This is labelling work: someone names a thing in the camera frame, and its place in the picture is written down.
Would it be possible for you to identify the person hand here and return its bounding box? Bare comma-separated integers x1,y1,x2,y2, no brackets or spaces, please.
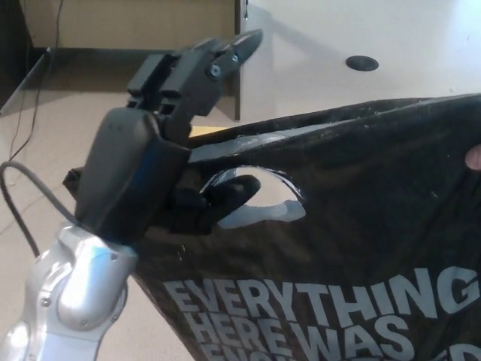
464,144,481,171

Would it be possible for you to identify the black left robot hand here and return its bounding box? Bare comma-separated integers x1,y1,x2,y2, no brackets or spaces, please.
73,29,264,248

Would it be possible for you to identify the yellow paper sheet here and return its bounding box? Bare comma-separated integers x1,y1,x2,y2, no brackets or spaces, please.
189,125,228,139

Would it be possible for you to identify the black round floor cover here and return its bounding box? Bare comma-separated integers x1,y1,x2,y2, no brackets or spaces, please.
345,55,380,72

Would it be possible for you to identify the thick black cable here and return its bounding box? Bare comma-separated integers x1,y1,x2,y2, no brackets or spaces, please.
9,0,65,161

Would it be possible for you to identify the thin black cable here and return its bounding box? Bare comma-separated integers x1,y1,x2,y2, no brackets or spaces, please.
9,93,26,155

